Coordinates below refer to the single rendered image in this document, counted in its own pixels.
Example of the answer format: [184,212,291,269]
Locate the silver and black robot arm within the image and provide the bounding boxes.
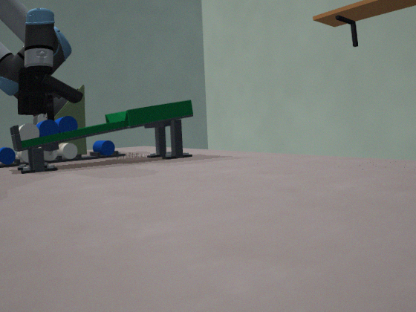
[0,0,83,116]

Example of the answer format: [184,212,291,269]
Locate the blue cylinder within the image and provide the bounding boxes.
[55,116,78,133]
[0,147,16,165]
[36,120,59,137]
[93,140,115,155]

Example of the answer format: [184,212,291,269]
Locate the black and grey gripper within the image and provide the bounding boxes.
[18,65,54,125]

